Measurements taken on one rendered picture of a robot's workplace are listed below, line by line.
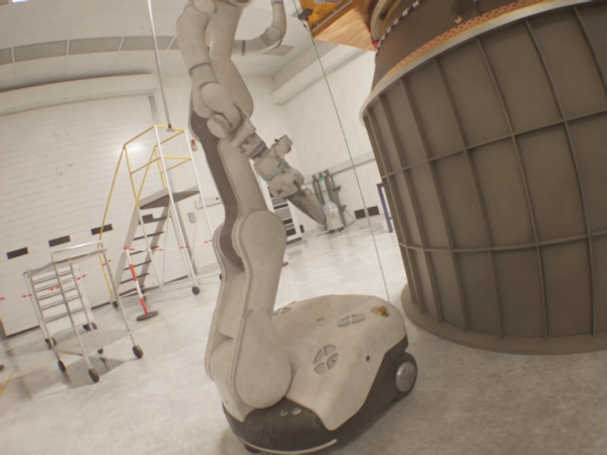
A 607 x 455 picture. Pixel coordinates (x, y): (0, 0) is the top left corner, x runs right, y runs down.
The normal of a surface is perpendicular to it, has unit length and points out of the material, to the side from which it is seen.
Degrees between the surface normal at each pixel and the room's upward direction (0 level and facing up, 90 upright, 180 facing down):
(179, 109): 90
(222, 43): 89
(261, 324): 90
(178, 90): 90
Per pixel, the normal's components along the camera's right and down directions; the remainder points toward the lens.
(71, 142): 0.63, -0.15
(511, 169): -0.74, 0.24
